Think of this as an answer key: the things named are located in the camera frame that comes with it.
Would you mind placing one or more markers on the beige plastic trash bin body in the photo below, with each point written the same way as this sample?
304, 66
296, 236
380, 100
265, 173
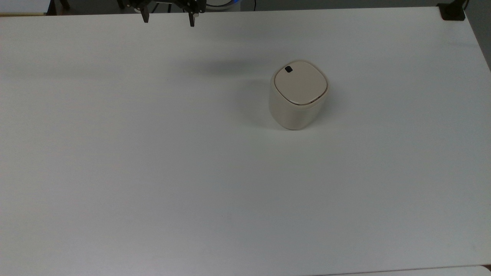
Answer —
293, 115

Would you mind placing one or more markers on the dark furniture leg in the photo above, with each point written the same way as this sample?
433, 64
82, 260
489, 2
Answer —
63, 4

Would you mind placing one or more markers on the beige trash bin lid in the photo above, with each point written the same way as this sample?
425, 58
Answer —
301, 82

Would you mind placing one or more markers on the black table clamp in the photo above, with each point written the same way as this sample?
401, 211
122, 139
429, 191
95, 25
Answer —
452, 11

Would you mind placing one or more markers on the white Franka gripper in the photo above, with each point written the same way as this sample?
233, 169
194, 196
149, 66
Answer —
163, 2

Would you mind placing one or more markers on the light desk with wooden edge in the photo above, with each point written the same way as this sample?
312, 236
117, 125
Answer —
23, 7

